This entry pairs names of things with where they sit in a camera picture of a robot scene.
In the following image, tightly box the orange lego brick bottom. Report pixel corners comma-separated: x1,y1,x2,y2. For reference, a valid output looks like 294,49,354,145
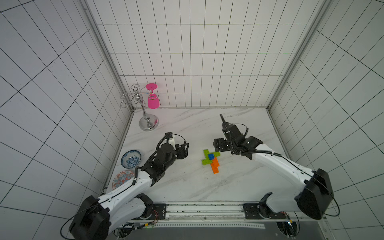
212,167,219,174

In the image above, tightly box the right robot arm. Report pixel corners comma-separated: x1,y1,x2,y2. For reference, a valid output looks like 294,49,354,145
213,121,334,220

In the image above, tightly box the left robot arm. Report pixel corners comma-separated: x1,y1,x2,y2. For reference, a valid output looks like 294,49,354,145
69,142,189,240

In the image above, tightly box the blue patterned bowl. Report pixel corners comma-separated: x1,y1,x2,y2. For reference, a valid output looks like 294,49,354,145
121,150,142,169

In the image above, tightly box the chrome glass holder stand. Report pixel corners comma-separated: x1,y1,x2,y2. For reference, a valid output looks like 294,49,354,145
120,84,159,132

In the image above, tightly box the red patterned plate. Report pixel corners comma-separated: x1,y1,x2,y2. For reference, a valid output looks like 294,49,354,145
112,170,135,190

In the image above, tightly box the pink plastic wine glass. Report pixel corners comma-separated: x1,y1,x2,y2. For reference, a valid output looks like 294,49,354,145
146,83,160,109

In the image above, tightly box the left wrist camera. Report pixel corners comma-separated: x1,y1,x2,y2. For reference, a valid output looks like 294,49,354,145
166,133,176,149

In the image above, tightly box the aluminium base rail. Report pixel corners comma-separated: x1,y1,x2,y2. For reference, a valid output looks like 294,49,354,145
126,202,314,228

